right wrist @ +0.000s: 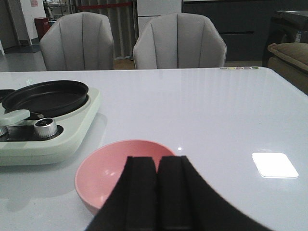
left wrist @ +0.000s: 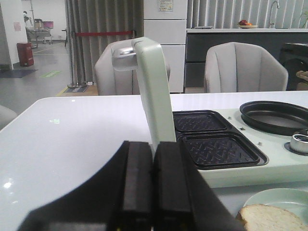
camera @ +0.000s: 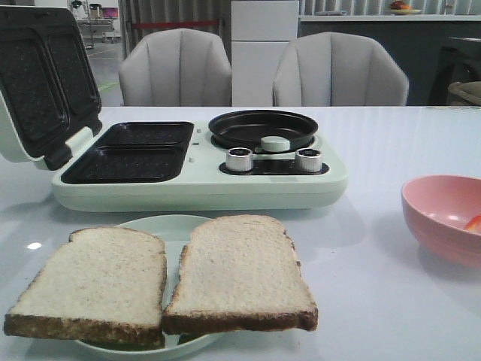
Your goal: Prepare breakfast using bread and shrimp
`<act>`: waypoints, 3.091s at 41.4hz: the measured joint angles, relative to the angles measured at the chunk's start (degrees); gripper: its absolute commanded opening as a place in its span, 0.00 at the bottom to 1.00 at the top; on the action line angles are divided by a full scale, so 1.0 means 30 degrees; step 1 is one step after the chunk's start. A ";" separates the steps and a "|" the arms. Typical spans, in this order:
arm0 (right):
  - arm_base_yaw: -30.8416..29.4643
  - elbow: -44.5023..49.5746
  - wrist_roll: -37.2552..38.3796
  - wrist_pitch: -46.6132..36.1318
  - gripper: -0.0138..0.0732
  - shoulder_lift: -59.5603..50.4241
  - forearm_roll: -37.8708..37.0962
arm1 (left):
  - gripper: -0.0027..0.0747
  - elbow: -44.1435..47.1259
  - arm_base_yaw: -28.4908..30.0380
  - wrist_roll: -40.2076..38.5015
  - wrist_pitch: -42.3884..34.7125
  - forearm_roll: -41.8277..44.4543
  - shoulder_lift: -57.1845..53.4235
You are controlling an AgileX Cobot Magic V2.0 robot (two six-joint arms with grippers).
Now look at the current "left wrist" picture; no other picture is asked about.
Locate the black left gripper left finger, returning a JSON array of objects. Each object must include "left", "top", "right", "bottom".
[{"left": 19, "top": 141, "right": 152, "bottom": 231}]

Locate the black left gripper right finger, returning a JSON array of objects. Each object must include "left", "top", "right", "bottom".
[{"left": 154, "top": 142, "right": 244, "bottom": 231}]

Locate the white bread slice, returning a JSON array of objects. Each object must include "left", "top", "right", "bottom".
[{"left": 236, "top": 204, "right": 308, "bottom": 231}]

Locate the green breakfast maker lid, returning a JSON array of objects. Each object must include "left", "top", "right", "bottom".
[{"left": 112, "top": 37, "right": 176, "bottom": 149}]

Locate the green breakfast maker base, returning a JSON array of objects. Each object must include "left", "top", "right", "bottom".
[{"left": 173, "top": 109, "right": 308, "bottom": 188}]

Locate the light green round plate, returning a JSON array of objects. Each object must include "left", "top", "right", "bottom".
[{"left": 244, "top": 188, "right": 308, "bottom": 225}]

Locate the left beige armchair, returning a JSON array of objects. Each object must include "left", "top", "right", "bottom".
[{"left": 95, "top": 39, "right": 170, "bottom": 95}]

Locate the beige armchair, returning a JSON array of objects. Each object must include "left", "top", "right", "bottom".
[
  {"left": 95, "top": 39, "right": 170, "bottom": 95},
  {"left": 205, "top": 42, "right": 288, "bottom": 93}
]

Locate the red belt stanchion barrier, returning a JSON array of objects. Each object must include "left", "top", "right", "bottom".
[{"left": 67, "top": 30, "right": 136, "bottom": 88}]

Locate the black round frying pan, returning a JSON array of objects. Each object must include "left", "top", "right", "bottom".
[{"left": 240, "top": 101, "right": 308, "bottom": 136}]

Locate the left silver control knob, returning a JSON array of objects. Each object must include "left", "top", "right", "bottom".
[{"left": 290, "top": 134, "right": 308, "bottom": 153}]

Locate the right beige armchair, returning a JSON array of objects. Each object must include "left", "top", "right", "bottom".
[{"left": 205, "top": 42, "right": 288, "bottom": 93}]

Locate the dark kitchen counter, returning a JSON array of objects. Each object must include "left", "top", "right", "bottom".
[{"left": 184, "top": 28, "right": 308, "bottom": 88}]

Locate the red trash bin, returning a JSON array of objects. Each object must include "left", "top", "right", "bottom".
[{"left": 16, "top": 42, "right": 34, "bottom": 66}]

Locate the white refrigerator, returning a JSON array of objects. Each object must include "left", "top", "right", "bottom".
[{"left": 143, "top": 0, "right": 188, "bottom": 93}]

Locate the dark appliance at right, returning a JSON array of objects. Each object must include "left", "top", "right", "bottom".
[{"left": 279, "top": 43, "right": 308, "bottom": 90}]

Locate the fruit bowl on counter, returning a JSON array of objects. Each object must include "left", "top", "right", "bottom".
[{"left": 237, "top": 20, "right": 258, "bottom": 29}]

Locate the silver faucet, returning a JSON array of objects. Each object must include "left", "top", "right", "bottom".
[{"left": 269, "top": 0, "right": 280, "bottom": 28}]

